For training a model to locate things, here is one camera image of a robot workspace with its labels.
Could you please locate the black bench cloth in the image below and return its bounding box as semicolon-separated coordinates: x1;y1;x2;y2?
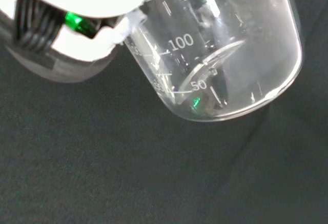
0;0;328;224

